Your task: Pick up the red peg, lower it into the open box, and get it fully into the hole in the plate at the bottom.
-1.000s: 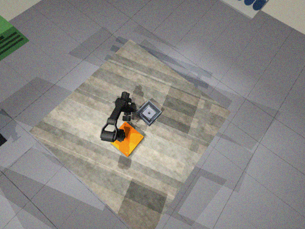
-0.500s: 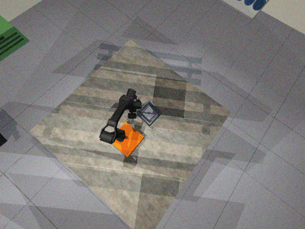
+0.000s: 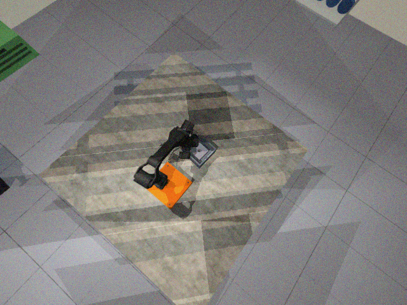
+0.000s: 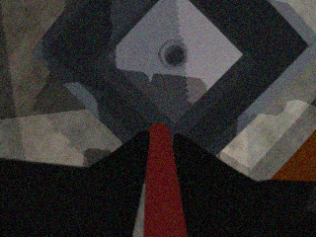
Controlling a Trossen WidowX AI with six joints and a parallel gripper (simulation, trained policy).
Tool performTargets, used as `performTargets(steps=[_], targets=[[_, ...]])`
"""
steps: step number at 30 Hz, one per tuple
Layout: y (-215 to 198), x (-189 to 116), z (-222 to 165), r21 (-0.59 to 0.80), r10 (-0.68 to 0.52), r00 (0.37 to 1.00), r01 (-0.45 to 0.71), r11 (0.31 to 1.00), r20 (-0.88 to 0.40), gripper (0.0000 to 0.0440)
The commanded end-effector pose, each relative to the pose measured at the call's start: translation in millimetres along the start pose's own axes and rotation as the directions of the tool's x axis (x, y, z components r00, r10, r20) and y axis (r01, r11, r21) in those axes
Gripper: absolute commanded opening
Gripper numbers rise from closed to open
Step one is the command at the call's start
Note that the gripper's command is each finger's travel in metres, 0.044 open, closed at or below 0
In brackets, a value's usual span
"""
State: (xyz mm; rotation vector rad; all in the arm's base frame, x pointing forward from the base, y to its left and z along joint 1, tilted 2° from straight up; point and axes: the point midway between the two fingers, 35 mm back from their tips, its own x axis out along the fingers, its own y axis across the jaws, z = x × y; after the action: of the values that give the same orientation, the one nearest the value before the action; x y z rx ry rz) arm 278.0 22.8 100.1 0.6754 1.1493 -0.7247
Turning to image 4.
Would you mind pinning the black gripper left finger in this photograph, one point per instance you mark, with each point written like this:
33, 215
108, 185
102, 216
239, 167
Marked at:
100, 200

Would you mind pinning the red peg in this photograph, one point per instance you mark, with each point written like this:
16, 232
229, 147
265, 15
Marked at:
163, 211

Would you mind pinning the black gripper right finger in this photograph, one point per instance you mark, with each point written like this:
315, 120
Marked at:
219, 201

